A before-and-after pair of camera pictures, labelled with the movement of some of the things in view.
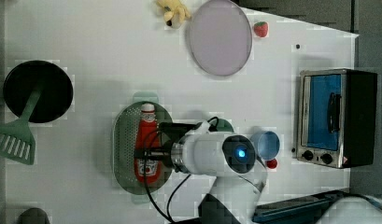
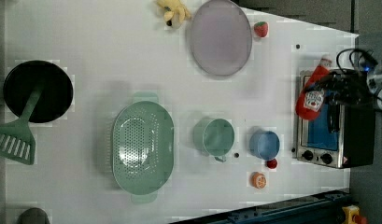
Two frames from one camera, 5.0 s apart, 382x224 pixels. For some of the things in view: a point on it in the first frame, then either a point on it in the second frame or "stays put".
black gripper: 170,133 -> 345,86
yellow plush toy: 176,13 stays put
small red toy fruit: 272,163 stays put
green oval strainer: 123,132 stays put
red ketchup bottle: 148,137 -> 309,102
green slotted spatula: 15,139 stays put
